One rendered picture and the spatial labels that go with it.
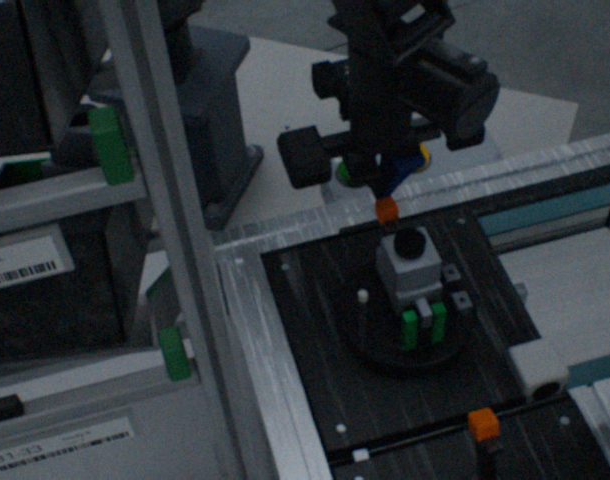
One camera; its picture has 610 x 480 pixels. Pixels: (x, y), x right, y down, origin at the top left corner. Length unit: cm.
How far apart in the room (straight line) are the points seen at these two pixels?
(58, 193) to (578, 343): 72
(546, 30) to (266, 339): 205
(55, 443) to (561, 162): 75
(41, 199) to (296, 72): 100
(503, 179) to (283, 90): 40
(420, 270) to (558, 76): 191
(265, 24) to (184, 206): 248
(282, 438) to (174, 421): 18
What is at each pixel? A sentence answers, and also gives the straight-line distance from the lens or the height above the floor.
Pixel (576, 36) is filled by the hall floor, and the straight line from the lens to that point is 286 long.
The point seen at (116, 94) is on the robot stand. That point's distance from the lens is 108.
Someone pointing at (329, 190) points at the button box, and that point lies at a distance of 108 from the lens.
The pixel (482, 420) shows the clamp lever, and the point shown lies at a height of 107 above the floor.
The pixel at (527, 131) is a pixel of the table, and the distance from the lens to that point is 130.
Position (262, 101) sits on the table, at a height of 86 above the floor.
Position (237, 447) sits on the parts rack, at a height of 121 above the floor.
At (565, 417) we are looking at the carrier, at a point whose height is 97.
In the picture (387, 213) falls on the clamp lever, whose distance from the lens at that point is 90.
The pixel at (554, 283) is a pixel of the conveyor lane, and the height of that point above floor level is 92.
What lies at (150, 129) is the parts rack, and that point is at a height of 150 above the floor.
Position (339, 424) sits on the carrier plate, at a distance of 88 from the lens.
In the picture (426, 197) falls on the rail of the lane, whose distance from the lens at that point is 106.
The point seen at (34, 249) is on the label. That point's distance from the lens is 42.
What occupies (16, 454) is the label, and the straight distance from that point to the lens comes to 55.
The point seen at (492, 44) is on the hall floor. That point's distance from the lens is 280.
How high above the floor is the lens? 175
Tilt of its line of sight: 51 degrees down
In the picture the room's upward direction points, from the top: 5 degrees counter-clockwise
